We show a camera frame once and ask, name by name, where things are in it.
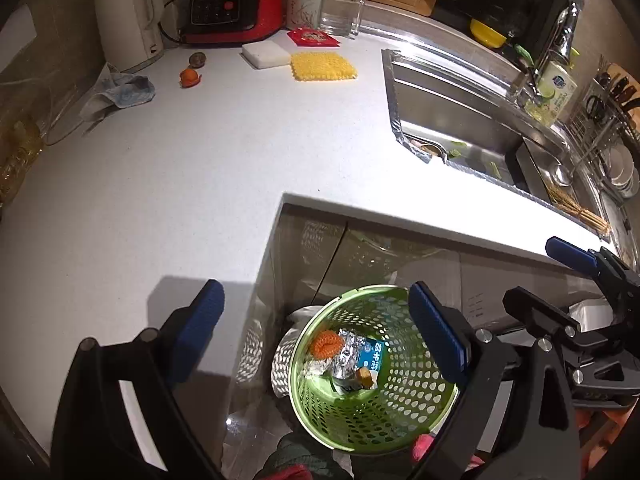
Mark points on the metal tray with food scraps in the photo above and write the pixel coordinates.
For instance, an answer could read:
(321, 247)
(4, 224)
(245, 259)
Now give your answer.
(430, 150)

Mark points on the pink green slipper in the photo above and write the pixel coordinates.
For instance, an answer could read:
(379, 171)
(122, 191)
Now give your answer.
(295, 460)
(422, 449)

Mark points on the black scissors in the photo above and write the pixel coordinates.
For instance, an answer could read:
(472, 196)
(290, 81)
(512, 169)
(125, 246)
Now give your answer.
(596, 107)

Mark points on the stack of white plates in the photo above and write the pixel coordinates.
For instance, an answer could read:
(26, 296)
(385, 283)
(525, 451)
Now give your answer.
(622, 170)

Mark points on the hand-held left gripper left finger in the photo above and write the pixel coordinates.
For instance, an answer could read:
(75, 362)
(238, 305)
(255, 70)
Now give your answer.
(200, 320)

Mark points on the red snack packet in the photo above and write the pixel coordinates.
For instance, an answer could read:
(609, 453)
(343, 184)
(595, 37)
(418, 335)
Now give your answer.
(312, 37)

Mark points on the chrome faucet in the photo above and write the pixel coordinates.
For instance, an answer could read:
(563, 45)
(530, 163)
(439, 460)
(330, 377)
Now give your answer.
(555, 40)

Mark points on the orange bread piece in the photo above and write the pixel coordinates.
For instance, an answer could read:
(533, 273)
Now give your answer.
(365, 377)

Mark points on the blue white milk carton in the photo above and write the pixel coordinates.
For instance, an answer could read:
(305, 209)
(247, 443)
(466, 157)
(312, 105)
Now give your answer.
(372, 355)

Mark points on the steel ladle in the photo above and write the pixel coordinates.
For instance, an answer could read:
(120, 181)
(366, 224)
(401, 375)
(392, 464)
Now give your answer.
(562, 175)

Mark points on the blue dish cloth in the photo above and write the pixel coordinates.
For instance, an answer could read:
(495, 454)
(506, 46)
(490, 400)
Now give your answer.
(122, 95)

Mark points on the yellow bowl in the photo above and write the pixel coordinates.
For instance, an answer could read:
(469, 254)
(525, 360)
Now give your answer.
(487, 34)

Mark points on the stainless steel sink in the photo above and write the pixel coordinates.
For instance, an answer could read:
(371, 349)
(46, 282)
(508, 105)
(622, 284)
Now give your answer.
(450, 110)

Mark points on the red black rice cooker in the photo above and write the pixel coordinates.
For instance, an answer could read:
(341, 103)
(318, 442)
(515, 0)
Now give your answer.
(235, 10)

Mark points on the green perforated waste bin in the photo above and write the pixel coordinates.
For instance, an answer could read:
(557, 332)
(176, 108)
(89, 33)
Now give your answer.
(400, 410)

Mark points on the white patterned cup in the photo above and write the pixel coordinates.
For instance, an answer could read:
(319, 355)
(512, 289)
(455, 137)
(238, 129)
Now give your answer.
(302, 7)

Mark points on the steel sink drain basin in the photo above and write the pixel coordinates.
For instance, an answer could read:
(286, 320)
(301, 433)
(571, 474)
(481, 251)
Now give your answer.
(530, 170)

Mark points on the green vegetable scrap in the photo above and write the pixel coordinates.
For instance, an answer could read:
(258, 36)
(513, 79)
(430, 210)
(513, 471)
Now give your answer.
(492, 169)
(456, 151)

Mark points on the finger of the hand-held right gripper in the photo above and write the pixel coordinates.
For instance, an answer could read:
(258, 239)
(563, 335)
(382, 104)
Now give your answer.
(570, 255)
(537, 312)

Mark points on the yellow oil bottle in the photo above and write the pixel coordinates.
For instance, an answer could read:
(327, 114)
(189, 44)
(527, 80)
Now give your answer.
(17, 160)

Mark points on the clear glass mug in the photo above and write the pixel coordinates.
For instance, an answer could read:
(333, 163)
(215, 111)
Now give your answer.
(340, 15)

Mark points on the bamboo pot brush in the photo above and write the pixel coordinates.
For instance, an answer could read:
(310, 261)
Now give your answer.
(580, 210)

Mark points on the white sponge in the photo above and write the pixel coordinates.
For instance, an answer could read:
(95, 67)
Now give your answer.
(265, 55)

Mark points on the white box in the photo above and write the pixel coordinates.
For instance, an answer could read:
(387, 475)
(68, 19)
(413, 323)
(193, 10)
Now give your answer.
(592, 315)

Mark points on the yellow dish scrubber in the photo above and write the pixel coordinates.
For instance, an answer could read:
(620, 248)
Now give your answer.
(324, 66)

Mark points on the glossy grey cabinet door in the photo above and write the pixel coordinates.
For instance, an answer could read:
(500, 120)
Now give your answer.
(375, 255)

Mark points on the white electric kettle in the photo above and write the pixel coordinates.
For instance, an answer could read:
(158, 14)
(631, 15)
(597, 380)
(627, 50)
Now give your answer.
(125, 20)

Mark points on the orange peel piece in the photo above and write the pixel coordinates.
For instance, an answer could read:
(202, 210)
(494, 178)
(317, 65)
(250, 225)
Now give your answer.
(190, 76)

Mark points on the green white dish soap bottle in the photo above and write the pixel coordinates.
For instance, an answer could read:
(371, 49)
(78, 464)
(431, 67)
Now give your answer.
(555, 90)

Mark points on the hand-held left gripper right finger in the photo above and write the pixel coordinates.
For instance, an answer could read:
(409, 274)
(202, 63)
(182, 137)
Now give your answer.
(437, 332)

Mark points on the silver foil wrapper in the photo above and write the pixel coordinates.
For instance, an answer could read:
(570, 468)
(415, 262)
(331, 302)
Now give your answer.
(345, 355)

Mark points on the metal dish rack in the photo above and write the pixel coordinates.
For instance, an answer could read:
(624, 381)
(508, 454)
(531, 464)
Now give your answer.
(595, 135)

